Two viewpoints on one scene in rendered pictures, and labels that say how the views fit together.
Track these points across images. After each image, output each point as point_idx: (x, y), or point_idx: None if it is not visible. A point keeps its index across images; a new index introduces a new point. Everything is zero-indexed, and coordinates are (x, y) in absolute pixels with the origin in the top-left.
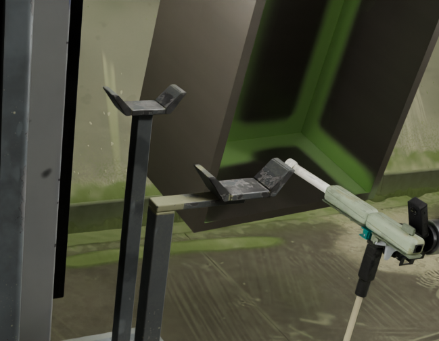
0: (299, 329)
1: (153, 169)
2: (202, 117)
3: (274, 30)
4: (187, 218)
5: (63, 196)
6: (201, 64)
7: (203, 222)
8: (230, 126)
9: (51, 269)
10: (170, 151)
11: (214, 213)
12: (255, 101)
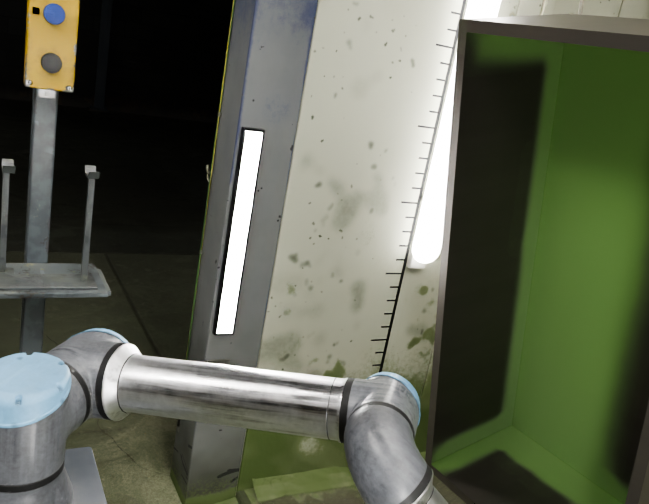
0: None
1: (482, 429)
2: (452, 375)
3: (645, 390)
4: (435, 457)
5: (220, 279)
6: (470, 335)
7: (430, 463)
8: (437, 381)
9: (210, 313)
10: (471, 410)
11: (462, 479)
12: (629, 464)
